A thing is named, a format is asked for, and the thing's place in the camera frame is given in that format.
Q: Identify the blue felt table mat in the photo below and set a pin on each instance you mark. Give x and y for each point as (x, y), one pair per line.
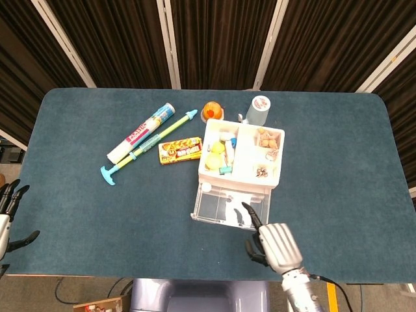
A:
(136, 227)

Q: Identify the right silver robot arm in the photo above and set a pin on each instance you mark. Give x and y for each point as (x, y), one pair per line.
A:
(299, 292)

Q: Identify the small bright yellow round item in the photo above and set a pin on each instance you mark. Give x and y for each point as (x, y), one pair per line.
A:
(217, 147)

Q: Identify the yellow toy in tray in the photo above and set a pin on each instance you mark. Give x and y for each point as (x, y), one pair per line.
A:
(212, 161)

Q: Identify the dark brown curtain panel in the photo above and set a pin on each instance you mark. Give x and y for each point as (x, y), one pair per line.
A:
(221, 42)
(113, 42)
(22, 65)
(331, 42)

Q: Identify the small white plastic piece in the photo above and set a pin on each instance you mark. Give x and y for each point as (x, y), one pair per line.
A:
(240, 117)

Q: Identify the small white carton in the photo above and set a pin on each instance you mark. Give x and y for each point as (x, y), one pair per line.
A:
(229, 152)

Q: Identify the orange round toy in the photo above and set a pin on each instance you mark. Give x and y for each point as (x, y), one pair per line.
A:
(212, 111)

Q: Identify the green blue water pump toy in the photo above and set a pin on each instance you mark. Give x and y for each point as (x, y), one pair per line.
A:
(148, 143)

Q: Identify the lavender robot base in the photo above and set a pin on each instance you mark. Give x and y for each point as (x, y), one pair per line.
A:
(201, 297)

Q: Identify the white plastic wrap roll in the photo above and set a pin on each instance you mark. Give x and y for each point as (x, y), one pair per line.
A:
(143, 131)

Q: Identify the small teal block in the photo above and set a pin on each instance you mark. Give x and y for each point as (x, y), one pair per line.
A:
(225, 170)

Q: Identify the grey cup with printed lid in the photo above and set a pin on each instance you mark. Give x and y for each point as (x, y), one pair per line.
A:
(258, 109)

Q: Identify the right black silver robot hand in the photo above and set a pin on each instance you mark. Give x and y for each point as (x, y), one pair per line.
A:
(279, 247)

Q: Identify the yellow snack packet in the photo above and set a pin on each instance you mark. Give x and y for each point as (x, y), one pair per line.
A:
(180, 150)

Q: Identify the white partition post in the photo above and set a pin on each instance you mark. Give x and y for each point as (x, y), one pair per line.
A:
(269, 45)
(65, 45)
(13, 139)
(386, 63)
(169, 45)

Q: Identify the small white round object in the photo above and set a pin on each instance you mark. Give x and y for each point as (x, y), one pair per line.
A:
(206, 187)

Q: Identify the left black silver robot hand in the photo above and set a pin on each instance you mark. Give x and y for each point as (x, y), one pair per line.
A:
(3, 230)

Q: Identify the white plastic drawer organizer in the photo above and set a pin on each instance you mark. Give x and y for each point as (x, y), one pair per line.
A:
(247, 152)

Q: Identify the pile of binder clips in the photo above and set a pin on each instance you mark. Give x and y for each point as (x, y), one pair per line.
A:
(261, 171)

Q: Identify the small blue clip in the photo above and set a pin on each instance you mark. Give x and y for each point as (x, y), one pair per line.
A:
(233, 142)

